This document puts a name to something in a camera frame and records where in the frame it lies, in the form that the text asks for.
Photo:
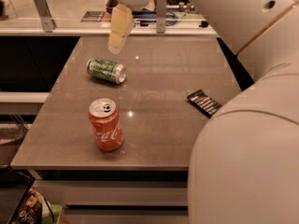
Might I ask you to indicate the black snack bar wrapper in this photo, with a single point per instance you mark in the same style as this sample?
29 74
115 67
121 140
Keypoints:
204 103

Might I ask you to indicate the metal railing bracket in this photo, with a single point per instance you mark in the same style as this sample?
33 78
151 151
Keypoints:
160 16
47 21

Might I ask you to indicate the left metal railing bracket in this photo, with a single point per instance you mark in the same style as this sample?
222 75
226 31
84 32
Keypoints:
47 21

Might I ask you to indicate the grey table drawer base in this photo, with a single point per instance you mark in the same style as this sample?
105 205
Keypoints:
117 197

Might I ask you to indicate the red Coca-Cola can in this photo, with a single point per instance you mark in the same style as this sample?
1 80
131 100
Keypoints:
105 118

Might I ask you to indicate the green soda can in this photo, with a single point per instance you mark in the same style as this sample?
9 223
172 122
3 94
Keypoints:
106 70

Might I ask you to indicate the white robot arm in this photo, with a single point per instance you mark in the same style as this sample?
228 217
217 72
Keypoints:
244 167

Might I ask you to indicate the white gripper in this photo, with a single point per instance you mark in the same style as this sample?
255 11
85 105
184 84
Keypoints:
122 19

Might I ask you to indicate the black bin lower left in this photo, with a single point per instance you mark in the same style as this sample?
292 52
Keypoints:
14 186

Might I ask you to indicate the middle metal railing bracket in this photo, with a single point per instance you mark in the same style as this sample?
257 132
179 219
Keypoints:
160 16

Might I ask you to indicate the snack bag lower left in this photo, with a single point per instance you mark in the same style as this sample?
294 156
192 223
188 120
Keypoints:
31 209

